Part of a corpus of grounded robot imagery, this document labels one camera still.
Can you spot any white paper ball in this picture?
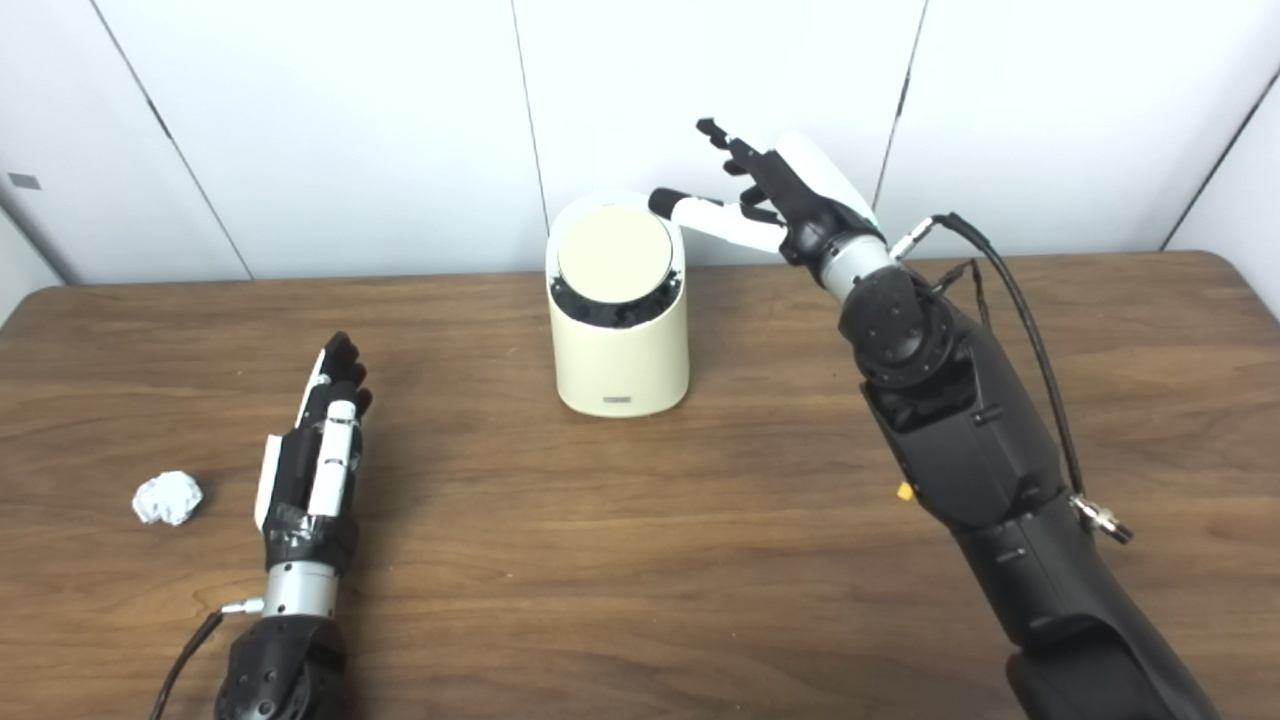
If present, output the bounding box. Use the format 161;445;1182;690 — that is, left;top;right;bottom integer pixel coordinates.
132;471;204;527

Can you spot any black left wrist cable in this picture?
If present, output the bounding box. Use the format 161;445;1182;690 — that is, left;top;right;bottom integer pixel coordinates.
150;597;265;720

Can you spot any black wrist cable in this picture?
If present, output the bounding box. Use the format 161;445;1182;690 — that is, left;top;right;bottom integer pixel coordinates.
150;597;265;720
890;212;1134;546

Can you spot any black bin liner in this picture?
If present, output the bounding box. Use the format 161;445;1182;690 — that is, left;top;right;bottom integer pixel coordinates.
550;270;683;329

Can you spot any black and white left hand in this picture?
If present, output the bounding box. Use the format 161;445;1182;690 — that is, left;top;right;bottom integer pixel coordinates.
254;332;373;573

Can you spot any cream round bin lid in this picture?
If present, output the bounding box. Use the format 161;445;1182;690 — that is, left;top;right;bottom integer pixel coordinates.
557;205;673;304

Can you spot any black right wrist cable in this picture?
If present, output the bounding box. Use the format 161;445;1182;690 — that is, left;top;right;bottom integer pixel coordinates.
890;212;1134;546

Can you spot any cream-colored bin body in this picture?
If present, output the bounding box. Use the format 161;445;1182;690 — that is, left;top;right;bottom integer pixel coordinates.
545;192;691;419

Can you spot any black and white right hand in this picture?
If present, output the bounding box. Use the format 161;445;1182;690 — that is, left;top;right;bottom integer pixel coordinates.
648;118;887;269

